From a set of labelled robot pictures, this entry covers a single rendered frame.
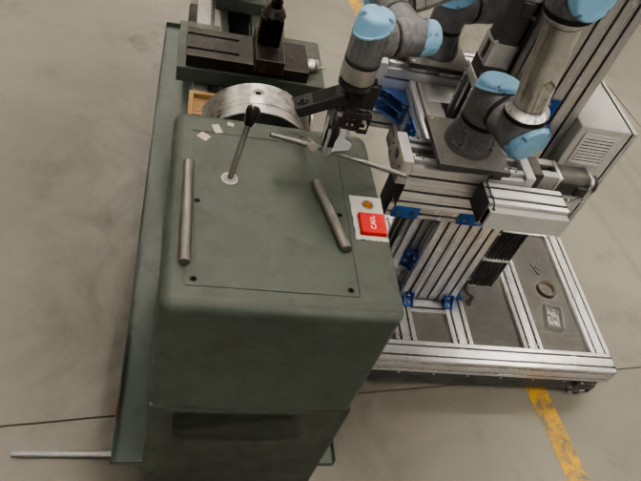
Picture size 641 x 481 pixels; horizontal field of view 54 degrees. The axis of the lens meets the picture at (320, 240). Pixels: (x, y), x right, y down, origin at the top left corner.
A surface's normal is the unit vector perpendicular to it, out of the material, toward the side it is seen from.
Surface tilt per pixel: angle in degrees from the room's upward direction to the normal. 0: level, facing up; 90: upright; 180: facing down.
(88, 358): 0
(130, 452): 0
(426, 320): 0
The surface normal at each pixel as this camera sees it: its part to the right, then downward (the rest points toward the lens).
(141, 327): 0.24, -0.65
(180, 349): 0.09, 0.76
